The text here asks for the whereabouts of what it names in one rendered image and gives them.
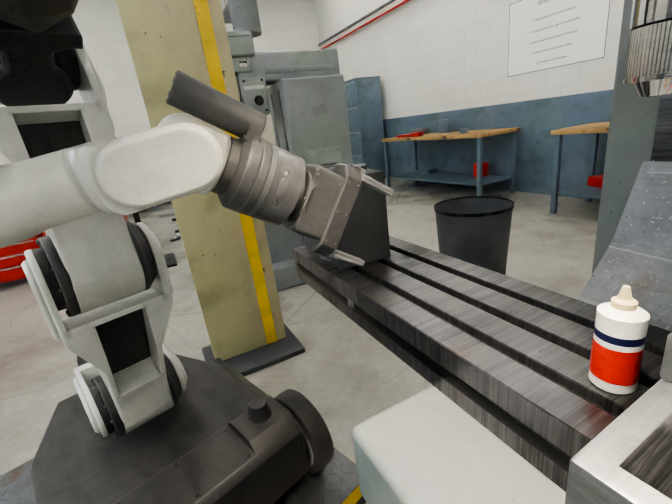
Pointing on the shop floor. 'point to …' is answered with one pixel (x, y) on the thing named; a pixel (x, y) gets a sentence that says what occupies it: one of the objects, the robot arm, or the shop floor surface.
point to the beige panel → (177, 34)
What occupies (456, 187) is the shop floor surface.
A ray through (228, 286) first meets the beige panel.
